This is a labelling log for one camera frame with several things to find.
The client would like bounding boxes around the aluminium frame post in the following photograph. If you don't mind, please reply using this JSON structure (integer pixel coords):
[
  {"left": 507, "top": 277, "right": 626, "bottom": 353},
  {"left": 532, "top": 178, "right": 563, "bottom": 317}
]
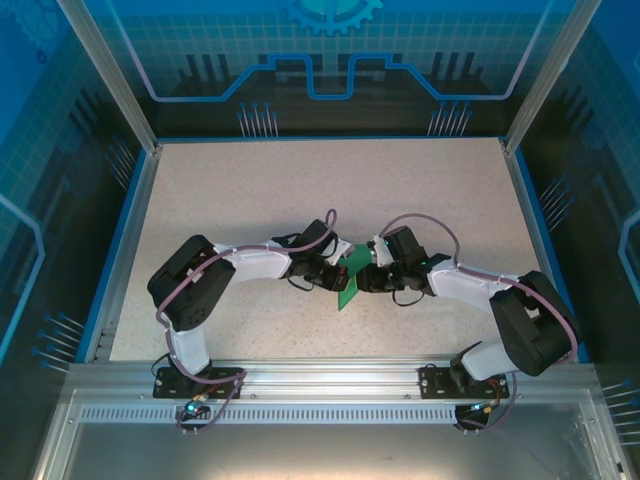
[
  {"left": 501, "top": 0, "right": 604, "bottom": 157},
  {"left": 55, "top": 0, "right": 164, "bottom": 156}
]

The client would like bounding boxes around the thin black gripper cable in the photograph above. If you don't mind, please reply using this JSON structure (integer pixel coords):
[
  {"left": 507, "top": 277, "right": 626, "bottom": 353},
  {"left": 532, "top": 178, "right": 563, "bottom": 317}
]
[
  {"left": 288, "top": 276, "right": 322, "bottom": 295},
  {"left": 391, "top": 288, "right": 427, "bottom": 308}
]

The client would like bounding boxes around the blue grid print enclosure panel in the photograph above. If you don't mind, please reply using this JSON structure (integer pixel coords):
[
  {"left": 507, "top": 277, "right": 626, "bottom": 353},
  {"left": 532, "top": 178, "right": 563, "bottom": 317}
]
[
  {"left": 519, "top": 0, "right": 640, "bottom": 480},
  {"left": 0, "top": 0, "right": 151, "bottom": 480}
]

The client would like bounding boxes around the small circuit board green LED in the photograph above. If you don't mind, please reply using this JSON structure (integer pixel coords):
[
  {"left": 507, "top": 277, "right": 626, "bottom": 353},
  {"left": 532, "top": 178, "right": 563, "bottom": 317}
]
[
  {"left": 175, "top": 394, "right": 210, "bottom": 422},
  {"left": 457, "top": 399, "right": 503, "bottom": 419}
]

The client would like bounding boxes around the sheet metal shelf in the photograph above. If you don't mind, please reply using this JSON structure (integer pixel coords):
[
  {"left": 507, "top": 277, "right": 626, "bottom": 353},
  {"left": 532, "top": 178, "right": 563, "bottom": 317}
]
[{"left": 34, "top": 389, "right": 631, "bottom": 480}]

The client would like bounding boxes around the blue table side strip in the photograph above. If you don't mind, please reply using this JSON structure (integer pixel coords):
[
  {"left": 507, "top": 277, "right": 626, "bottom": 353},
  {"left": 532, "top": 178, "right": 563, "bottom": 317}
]
[
  {"left": 514, "top": 149, "right": 594, "bottom": 364},
  {"left": 73, "top": 147, "right": 151, "bottom": 364}
]

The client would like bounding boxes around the slotted aluminium cable duct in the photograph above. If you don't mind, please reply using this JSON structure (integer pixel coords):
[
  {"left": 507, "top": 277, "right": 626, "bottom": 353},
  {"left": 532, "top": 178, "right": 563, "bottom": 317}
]
[{"left": 79, "top": 405, "right": 501, "bottom": 426}]

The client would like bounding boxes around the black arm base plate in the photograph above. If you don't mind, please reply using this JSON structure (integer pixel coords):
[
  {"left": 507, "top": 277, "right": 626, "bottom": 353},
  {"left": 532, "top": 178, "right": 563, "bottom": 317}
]
[
  {"left": 418, "top": 366, "right": 511, "bottom": 401},
  {"left": 152, "top": 366, "right": 246, "bottom": 401}
]

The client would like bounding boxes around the blue gear print enclosure panel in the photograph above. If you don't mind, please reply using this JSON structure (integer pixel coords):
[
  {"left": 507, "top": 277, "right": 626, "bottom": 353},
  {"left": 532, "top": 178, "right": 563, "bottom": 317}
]
[{"left": 82, "top": 0, "right": 561, "bottom": 140}]

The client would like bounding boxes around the long aluminium mounting rail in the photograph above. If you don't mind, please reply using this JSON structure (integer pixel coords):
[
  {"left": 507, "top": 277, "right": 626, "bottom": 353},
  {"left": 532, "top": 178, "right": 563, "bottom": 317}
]
[{"left": 67, "top": 357, "right": 599, "bottom": 401}]

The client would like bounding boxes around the aluminium table side rail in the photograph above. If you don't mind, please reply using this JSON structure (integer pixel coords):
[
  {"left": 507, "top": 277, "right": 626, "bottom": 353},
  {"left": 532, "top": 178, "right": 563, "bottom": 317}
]
[{"left": 82, "top": 144, "right": 164, "bottom": 364}]

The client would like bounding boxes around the green paper sheet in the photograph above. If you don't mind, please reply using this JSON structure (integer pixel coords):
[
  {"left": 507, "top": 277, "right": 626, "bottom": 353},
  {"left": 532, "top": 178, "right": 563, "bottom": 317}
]
[{"left": 335, "top": 243, "right": 374, "bottom": 312}]

